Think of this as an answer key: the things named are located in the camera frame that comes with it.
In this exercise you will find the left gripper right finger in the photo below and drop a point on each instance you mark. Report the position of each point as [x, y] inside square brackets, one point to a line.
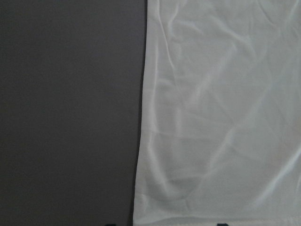
[222, 224]

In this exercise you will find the cream long-sleeve graphic shirt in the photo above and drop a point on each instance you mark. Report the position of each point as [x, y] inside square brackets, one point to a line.
[221, 114]

